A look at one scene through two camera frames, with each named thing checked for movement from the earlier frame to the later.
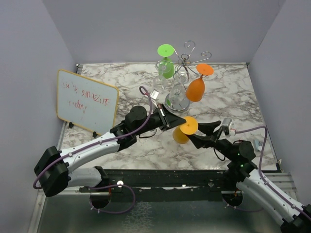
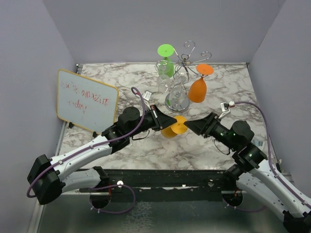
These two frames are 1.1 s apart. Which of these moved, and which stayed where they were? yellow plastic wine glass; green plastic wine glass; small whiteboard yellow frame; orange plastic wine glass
Moved: yellow plastic wine glass
Stayed: orange plastic wine glass; small whiteboard yellow frame; green plastic wine glass
